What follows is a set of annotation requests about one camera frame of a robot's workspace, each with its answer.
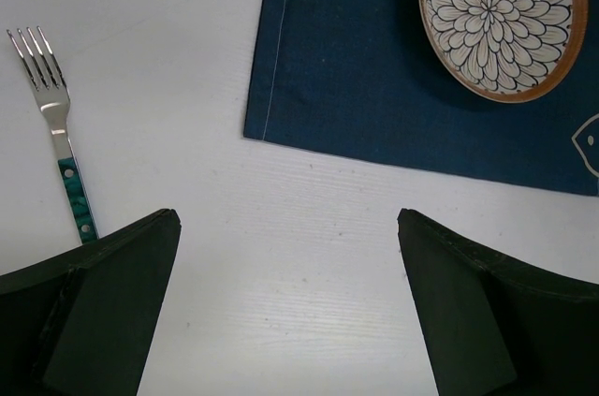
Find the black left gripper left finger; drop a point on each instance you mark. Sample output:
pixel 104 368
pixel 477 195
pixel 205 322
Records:
pixel 82 322

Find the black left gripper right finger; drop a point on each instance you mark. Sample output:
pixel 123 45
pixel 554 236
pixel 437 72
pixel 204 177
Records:
pixel 493 324

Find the dark blue printed cloth napkin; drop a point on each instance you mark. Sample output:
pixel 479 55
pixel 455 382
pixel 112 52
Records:
pixel 359 78

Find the floral plate with orange rim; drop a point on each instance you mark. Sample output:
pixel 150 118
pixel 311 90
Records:
pixel 507 51

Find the fork with green handle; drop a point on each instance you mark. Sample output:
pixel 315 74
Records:
pixel 48 84

